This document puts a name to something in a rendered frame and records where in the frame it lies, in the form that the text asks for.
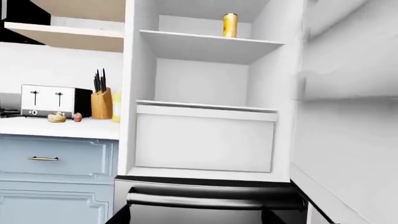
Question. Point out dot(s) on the white fridge door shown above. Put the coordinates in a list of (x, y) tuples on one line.
[(348, 130)]

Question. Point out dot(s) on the white fridge crisper drawer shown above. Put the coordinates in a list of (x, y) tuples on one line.
[(205, 142)]

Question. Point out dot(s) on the white open fridge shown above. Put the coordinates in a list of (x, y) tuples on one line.
[(192, 79)]

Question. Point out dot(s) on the white fridge shelf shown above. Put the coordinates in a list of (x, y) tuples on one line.
[(214, 45)]

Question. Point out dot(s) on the light blue cabinet door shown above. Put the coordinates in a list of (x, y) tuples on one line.
[(53, 205)]

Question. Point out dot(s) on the yellow bottle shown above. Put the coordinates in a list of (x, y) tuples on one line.
[(116, 107)]

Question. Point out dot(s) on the yellow drink can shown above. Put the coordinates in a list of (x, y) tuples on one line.
[(230, 25)]

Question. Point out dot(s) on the black freezer drawer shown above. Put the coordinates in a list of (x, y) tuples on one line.
[(199, 205)]

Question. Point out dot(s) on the wooden knife block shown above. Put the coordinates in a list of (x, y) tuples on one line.
[(101, 102)]

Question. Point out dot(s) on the pink cupcake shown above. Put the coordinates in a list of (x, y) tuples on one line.
[(77, 117)]

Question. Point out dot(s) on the white kitchen counter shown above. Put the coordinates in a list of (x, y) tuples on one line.
[(59, 127)]

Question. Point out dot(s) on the tan pastry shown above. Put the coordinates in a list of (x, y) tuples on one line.
[(57, 117)]

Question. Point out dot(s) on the silver toaster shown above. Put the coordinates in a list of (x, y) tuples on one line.
[(53, 100)]

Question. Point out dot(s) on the light blue cabinet drawer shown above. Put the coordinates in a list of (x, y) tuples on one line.
[(56, 157)]

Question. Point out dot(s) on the beige wall shelf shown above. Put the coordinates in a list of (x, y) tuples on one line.
[(68, 35)]

